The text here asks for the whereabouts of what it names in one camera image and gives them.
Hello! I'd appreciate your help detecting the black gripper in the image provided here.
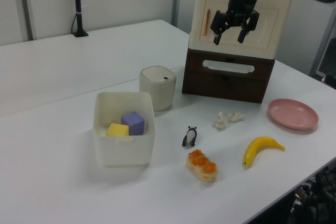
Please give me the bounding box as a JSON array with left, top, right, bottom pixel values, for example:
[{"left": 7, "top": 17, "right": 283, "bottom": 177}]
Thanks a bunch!
[{"left": 209, "top": 0, "right": 264, "bottom": 46}]

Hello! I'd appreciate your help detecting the white plastic box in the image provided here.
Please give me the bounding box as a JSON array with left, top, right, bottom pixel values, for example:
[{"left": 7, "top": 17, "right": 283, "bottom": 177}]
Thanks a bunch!
[{"left": 92, "top": 91, "right": 156, "bottom": 168}]

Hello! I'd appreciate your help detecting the cream plastic cabinet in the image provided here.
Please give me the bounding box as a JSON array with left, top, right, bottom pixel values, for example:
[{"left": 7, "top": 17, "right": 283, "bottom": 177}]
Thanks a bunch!
[{"left": 188, "top": 0, "right": 293, "bottom": 60}]

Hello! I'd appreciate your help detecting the flat crumpled white paper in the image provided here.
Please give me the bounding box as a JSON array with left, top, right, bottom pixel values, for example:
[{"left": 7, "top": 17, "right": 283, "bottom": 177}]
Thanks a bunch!
[{"left": 227, "top": 112, "right": 245, "bottom": 123}]

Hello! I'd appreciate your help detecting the tall crumpled white paper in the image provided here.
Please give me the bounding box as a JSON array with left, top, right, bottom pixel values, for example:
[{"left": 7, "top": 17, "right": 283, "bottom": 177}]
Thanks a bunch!
[{"left": 212, "top": 111, "right": 227, "bottom": 132}]

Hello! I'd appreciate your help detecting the cream small trash can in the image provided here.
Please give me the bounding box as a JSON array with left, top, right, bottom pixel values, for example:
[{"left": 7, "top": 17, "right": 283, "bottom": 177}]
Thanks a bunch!
[{"left": 139, "top": 65, "right": 177, "bottom": 112}]

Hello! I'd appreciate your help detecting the pink plate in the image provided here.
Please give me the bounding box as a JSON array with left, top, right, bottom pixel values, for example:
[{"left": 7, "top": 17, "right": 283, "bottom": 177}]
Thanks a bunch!
[{"left": 267, "top": 98, "right": 319, "bottom": 130}]

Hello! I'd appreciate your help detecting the panda figurine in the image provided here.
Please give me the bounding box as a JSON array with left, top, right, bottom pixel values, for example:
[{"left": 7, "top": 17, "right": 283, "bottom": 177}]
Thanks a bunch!
[{"left": 182, "top": 125, "right": 198, "bottom": 147}]

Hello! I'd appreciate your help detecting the yellow toy banana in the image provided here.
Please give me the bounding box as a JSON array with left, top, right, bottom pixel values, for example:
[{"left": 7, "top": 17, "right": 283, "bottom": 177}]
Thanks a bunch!
[{"left": 243, "top": 136, "right": 286, "bottom": 168}]

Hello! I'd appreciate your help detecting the purple cube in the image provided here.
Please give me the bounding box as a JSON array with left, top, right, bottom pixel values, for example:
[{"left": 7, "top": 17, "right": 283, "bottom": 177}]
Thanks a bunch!
[{"left": 120, "top": 111, "right": 145, "bottom": 136}]

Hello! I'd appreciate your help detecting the toy braided bread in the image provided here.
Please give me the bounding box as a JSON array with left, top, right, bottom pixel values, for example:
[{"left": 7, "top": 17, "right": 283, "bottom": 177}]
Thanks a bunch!
[{"left": 186, "top": 149, "right": 218, "bottom": 182}]

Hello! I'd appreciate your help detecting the yellow cube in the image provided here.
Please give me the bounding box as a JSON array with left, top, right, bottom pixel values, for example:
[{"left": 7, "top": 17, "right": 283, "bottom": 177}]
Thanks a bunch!
[{"left": 106, "top": 122, "right": 130, "bottom": 137}]

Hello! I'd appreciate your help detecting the black pole stand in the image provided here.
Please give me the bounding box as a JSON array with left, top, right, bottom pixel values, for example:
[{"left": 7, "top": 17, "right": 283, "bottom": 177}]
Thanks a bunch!
[{"left": 71, "top": 0, "right": 89, "bottom": 38}]

